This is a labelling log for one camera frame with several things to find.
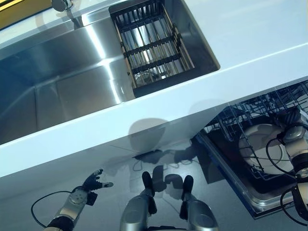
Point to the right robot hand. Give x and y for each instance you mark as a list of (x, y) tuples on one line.
[(288, 118)]

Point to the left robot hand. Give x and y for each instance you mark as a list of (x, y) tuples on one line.
[(95, 181)]

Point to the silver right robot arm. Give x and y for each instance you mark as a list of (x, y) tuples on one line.
[(297, 149)]

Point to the stainless steel sink basin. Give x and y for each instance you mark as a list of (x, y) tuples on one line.
[(60, 79)]

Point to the round sink drain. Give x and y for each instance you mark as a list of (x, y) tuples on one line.
[(150, 75)]

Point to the black dish drying rack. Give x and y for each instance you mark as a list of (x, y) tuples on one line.
[(151, 48)]

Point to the chrome pull-down kitchen faucet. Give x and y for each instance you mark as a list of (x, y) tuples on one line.
[(63, 4)]

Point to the dark window frame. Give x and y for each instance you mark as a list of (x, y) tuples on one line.
[(14, 13)]

